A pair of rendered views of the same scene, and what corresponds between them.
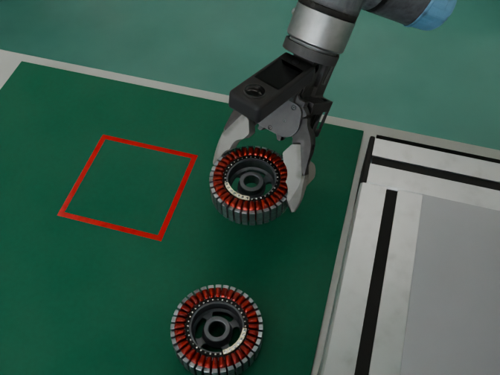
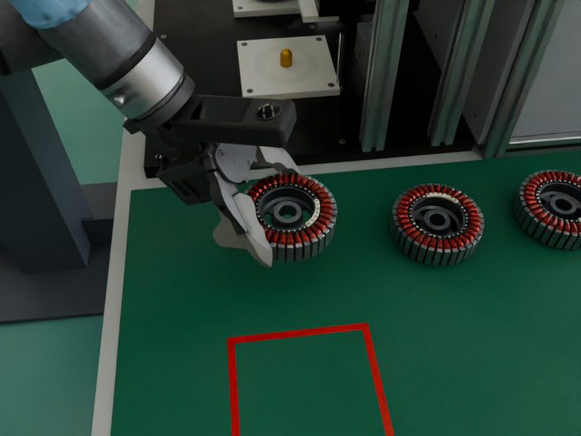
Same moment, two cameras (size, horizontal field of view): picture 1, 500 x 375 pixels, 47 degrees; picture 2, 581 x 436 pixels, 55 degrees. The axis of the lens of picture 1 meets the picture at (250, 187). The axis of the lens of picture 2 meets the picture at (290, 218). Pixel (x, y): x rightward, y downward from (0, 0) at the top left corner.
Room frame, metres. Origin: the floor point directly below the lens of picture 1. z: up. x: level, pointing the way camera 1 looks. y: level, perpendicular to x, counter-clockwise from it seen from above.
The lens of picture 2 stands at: (0.61, 0.38, 1.32)
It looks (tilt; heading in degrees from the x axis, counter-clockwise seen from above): 50 degrees down; 248
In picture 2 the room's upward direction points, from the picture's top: straight up
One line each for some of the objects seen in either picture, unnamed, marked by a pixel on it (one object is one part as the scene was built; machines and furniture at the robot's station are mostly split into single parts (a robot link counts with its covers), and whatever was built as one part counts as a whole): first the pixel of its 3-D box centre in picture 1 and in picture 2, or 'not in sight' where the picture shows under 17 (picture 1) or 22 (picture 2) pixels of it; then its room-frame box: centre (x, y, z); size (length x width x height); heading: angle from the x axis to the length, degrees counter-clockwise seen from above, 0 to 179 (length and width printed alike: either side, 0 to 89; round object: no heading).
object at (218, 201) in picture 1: (251, 184); (287, 215); (0.46, 0.00, 0.82); 0.11 x 0.11 x 0.04
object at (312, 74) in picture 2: not in sight; (286, 67); (0.32, -0.33, 0.78); 0.15 x 0.15 x 0.01; 74
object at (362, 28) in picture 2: not in sight; (375, 48); (0.18, -0.29, 0.80); 0.08 x 0.05 x 0.06; 74
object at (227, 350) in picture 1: (216, 330); (436, 223); (0.27, 0.04, 0.77); 0.11 x 0.11 x 0.04
